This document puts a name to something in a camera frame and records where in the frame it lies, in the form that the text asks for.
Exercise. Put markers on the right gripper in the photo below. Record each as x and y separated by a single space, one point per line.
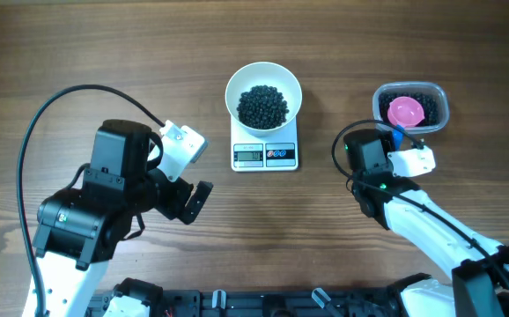
387 140

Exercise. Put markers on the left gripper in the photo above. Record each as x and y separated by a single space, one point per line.
174 205

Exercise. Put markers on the pink scoop with blue handle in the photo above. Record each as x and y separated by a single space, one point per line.
405 112

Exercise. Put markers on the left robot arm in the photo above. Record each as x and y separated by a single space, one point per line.
74 242

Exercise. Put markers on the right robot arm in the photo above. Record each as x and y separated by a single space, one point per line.
478 267

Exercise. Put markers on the white digital kitchen scale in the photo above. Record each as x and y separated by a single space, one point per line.
277 152

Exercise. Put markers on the black beans in bowl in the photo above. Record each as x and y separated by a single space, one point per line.
262 107

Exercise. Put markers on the white bowl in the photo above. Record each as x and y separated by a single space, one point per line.
263 73

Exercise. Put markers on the clear plastic container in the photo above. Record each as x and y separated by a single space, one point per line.
416 86

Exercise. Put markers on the black beans in container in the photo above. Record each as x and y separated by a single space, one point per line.
429 104

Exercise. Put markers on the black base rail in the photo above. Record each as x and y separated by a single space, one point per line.
281 304

